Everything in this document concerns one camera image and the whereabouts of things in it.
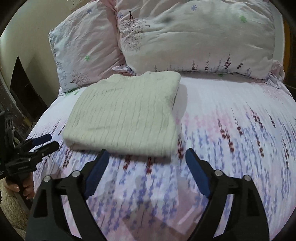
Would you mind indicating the pink floral pillow far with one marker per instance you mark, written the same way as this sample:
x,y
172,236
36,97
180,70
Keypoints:
x,y
199,36

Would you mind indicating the cream knitted sweater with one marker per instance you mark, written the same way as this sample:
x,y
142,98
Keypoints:
x,y
126,115

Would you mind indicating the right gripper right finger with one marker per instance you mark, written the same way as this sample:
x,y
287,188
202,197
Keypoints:
x,y
247,219

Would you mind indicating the person's left hand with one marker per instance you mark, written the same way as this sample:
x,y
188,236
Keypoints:
x,y
28,187

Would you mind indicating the floral pink bed sheet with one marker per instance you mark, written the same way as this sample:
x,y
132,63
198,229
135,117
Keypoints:
x,y
239,125

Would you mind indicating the pink floral pillow near edge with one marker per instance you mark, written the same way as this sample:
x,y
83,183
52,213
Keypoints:
x,y
85,47

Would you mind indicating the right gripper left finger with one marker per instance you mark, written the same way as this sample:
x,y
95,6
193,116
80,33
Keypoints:
x,y
47,219

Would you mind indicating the wooden headboard with white panel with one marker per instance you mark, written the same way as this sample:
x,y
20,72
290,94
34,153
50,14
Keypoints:
x,y
282,39

